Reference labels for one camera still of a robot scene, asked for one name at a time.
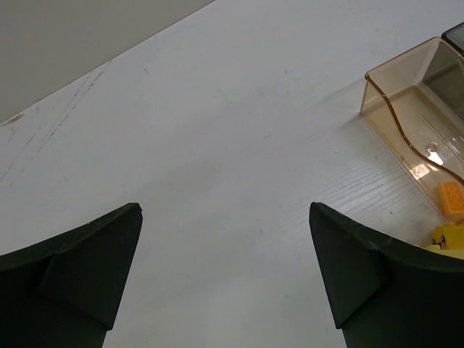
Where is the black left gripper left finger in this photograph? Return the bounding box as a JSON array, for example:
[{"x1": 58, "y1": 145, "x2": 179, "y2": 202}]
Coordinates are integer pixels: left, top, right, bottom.
[{"x1": 1, "y1": 203, "x2": 142, "y2": 347}]

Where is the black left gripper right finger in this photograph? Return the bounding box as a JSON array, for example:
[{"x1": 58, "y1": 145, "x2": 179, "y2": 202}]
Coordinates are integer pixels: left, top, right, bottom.
[{"x1": 309, "y1": 202, "x2": 463, "y2": 347}]

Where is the yellow lego face block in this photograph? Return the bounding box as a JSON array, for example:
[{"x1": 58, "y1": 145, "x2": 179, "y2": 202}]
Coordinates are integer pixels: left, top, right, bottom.
[{"x1": 424, "y1": 222, "x2": 464, "y2": 260}]

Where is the orange lego brick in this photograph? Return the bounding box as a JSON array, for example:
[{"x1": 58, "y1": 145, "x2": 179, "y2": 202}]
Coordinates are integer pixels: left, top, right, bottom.
[{"x1": 438, "y1": 181, "x2": 463, "y2": 217}]

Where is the amber transparent container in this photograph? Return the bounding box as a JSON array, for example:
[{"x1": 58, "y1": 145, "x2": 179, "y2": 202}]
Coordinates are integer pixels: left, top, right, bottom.
[{"x1": 360, "y1": 37, "x2": 463, "y2": 224}]

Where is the grey transparent container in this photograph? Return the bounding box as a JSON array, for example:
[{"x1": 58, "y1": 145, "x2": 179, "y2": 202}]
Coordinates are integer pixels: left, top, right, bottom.
[{"x1": 442, "y1": 22, "x2": 464, "y2": 55}]

